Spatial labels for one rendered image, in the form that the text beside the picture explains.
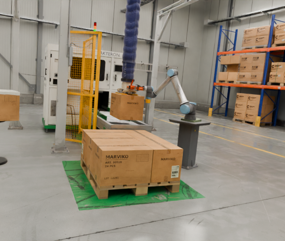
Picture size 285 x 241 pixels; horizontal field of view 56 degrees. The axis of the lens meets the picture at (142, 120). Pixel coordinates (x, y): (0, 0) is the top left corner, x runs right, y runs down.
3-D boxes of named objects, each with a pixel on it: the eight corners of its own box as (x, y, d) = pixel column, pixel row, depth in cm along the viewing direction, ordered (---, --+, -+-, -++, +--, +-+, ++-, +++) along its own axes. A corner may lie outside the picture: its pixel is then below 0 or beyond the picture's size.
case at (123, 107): (109, 115, 482) (111, 92, 477) (130, 115, 497) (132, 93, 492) (119, 119, 427) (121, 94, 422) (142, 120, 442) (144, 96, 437)
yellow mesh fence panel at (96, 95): (53, 144, 508) (57, 29, 479) (56, 143, 518) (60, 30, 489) (94, 150, 486) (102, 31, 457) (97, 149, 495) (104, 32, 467)
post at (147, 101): (141, 151, 511) (145, 98, 498) (144, 151, 514) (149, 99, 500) (142, 152, 505) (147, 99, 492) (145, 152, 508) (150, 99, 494)
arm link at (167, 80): (177, 67, 434) (151, 94, 469) (174, 67, 423) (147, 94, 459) (182, 72, 431) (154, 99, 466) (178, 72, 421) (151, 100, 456)
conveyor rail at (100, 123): (83, 115, 631) (83, 107, 628) (85, 115, 633) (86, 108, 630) (109, 136, 420) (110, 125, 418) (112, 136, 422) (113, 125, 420)
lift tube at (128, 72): (119, 81, 461) (123, 18, 447) (131, 82, 470) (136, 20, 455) (123, 81, 441) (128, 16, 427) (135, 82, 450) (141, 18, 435)
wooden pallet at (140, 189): (80, 165, 399) (80, 155, 397) (142, 162, 438) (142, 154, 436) (99, 199, 290) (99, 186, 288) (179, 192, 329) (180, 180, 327)
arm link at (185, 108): (195, 111, 415) (176, 67, 422) (190, 112, 401) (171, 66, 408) (186, 114, 424) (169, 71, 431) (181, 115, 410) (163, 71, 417)
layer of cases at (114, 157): (80, 155, 397) (82, 129, 392) (142, 154, 436) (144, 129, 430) (100, 186, 288) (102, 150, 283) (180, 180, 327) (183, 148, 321)
